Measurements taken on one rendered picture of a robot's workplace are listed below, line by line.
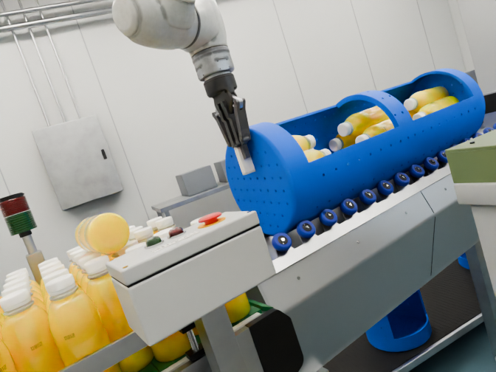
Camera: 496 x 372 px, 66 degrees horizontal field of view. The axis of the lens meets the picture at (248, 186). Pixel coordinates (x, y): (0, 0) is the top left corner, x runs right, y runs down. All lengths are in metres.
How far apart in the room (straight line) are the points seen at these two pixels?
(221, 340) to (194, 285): 0.11
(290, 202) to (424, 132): 0.51
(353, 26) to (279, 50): 1.20
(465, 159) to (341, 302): 0.43
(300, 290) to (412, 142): 0.54
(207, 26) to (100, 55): 3.66
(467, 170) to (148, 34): 0.63
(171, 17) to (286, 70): 4.27
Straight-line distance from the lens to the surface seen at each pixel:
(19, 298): 0.66
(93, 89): 4.41
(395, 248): 1.08
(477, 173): 0.78
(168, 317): 0.50
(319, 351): 1.00
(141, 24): 0.76
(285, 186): 0.85
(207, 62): 0.89
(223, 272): 0.52
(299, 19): 5.32
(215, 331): 0.57
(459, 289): 2.29
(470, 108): 1.43
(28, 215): 1.14
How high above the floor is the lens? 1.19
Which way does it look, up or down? 6 degrees down
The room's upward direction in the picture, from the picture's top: 18 degrees counter-clockwise
